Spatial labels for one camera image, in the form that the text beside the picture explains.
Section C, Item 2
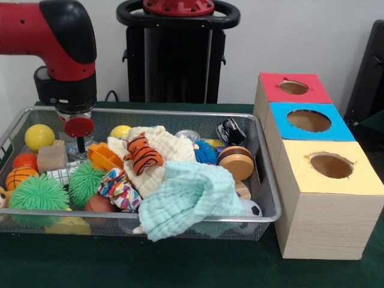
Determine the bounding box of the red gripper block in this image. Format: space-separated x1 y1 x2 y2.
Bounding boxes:
64 115 95 155

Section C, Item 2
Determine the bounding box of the clear plastic wrapper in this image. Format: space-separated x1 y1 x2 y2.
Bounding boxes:
66 141 97 164

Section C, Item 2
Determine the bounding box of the green spiky rubber ball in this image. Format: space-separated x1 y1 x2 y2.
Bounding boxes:
8 174 70 211

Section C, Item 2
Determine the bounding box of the orange striped tiger plush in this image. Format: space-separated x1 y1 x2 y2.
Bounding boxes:
124 133 165 176

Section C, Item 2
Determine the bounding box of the cream yellow waffle cloth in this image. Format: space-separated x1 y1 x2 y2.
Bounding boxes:
107 125 196 199

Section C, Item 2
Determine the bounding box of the mint green waffle cloth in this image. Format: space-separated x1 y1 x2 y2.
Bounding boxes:
138 161 245 242

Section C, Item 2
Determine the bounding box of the shallow clear mesh bin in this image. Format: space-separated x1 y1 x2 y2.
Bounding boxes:
0 107 283 242

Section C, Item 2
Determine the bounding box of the wooden box with three holes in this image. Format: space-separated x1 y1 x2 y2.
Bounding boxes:
253 72 384 260

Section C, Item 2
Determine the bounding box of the orange plastic toy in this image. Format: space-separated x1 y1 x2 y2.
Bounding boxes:
88 143 125 172

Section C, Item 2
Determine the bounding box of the light wooden cube block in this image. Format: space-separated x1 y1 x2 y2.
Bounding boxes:
37 141 68 173

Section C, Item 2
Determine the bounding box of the small green spiky ball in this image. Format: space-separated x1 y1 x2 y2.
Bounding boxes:
68 161 107 209

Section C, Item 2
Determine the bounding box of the large yellow ball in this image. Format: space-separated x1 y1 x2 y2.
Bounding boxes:
25 124 56 152

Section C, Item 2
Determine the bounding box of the multicoloured patterned fabric ball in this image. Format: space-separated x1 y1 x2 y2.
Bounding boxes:
97 168 142 212

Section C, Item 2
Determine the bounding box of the dark green table cloth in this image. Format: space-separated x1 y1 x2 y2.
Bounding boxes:
0 101 384 288

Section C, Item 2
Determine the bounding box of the brown wooden yo-yo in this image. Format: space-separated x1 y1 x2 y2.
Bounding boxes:
217 146 255 182

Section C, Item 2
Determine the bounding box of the black upright panel stand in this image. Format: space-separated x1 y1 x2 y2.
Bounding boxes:
345 20 384 136

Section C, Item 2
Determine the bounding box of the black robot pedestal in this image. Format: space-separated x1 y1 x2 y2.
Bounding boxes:
116 0 242 104

